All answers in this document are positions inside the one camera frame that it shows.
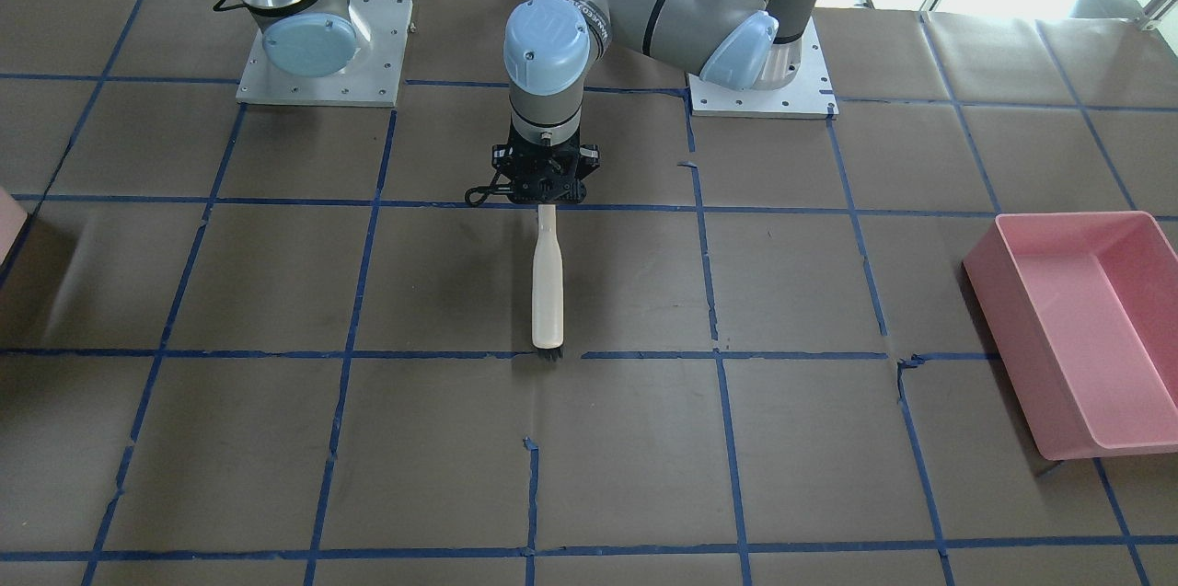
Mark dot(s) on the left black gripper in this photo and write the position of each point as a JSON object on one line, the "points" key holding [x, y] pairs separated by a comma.
{"points": [[501, 160]]}

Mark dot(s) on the white hand brush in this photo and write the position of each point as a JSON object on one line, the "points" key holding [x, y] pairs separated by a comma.
{"points": [[547, 307]]}

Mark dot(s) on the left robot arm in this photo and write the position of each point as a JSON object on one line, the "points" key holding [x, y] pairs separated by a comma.
{"points": [[550, 46]]}

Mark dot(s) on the pink plastic bin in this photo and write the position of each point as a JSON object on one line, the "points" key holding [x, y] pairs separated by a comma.
{"points": [[1083, 309]]}

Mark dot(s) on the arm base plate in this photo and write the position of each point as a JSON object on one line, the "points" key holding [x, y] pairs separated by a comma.
{"points": [[372, 79], [794, 84]]}

